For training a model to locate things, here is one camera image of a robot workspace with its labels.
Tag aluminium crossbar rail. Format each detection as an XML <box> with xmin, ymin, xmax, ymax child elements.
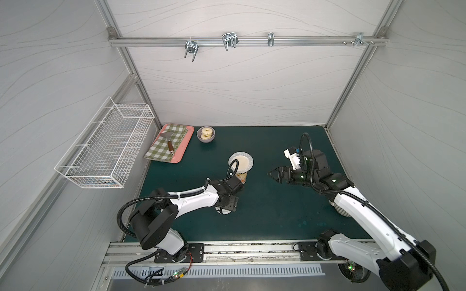
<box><xmin>109</xmin><ymin>35</ymin><xmax>389</xmax><ymax>47</ymax></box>

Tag metal bracket with screws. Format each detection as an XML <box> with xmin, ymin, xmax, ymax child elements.
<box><xmin>342</xmin><ymin>33</ymin><xmax>375</xmax><ymax>47</ymax></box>

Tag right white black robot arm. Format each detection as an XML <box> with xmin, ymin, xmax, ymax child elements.
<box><xmin>268</xmin><ymin>147</ymin><xmax>449</xmax><ymax>291</ymax></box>

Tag wooden handled spatula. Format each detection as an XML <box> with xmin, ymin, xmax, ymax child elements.
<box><xmin>160</xmin><ymin>131</ymin><xmax>174</xmax><ymax>155</ymax></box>

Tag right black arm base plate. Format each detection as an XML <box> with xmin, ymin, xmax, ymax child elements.
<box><xmin>292</xmin><ymin>241</ymin><xmax>345</xmax><ymax>261</ymax></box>

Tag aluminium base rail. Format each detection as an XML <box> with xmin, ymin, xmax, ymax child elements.
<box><xmin>101</xmin><ymin>239</ymin><xmax>401</xmax><ymax>268</ymax></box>

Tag pink tray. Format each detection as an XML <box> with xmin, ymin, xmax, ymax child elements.
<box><xmin>150</xmin><ymin>123</ymin><xmax>195</xmax><ymax>164</ymax></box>

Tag white plastic cup lid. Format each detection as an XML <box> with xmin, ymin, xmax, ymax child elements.
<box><xmin>215</xmin><ymin>206</ymin><xmax>232</xmax><ymax>215</ymax></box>

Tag small metal hook clamp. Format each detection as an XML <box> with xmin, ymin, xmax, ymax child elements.
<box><xmin>268</xmin><ymin>32</ymin><xmax>275</xmax><ymax>47</ymax></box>

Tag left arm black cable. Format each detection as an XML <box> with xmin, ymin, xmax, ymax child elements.
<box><xmin>116</xmin><ymin>159</ymin><xmax>241</xmax><ymax>286</ymax></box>

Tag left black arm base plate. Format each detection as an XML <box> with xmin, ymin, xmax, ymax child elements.
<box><xmin>154</xmin><ymin>243</ymin><xmax>205</xmax><ymax>264</ymax></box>

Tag metal u-bolt clamp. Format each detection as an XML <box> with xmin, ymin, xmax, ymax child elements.
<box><xmin>184</xmin><ymin>40</ymin><xmax>199</xmax><ymax>62</ymax></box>
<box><xmin>222</xmin><ymin>32</ymin><xmax>239</xmax><ymax>51</ymax></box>

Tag grey bowl with food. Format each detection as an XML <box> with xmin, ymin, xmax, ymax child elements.
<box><xmin>197</xmin><ymin>126</ymin><xmax>216</xmax><ymax>143</ymax></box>

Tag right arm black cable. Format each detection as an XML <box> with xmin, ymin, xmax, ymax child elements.
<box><xmin>298</xmin><ymin>132</ymin><xmax>450</xmax><ymax>291</ymax></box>

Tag metal U-bolt clamp middle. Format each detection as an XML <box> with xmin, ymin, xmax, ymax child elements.
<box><xmin>222</xmin><ymin>32</ymin><xmax>239</xmax><ymax>51</ymax></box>

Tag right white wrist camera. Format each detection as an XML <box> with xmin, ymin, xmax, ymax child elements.
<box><xmin>284</xmin><ymin>147</ymin><xmax>302</xmax><ymax>170</ymax></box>

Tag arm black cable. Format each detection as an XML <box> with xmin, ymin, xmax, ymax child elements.
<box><xmin>116</xmin><ymin>159</ymin><xmax>241</xmax><ymax>286</ymax></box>
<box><xmin>298</xmin><ymin>132</ymin><xmax>450</xmax><ymax>291</ymax></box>

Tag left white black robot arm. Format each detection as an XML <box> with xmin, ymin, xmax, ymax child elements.
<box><xmin>118</xmin><ymin>175</ymin><xmax>243</xmax><ymax>255</ymax></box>

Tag white wire basket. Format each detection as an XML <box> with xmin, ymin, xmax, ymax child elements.
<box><xmin>54</xmin><ymin>97</ymin><xmax>154</xmax><ymax>189</ymax></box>

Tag green checkered cloth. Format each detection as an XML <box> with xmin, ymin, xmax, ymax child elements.
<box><xmin>143</xmin><ymin>124</ymin><xmax>189</xmax><ymax>163</ymax></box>

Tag printed paper milk tea cup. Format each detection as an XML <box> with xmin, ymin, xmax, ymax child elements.
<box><xmin>235</xmin><ymin>170</ymin><xmax>248</xmax><ymax>184</ymax></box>

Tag metal U-bolt clamp left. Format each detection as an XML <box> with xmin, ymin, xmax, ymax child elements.
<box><xmin>184</xmin><ymin>40</ymin><xmax>199</xmax><ymax>62</ymax></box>

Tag white ventilation grille strip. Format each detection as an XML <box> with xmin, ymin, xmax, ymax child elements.
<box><xmin>130</xmin><ymin>264</ymin><xmax>325</xmax><ymax>279</ymax></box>

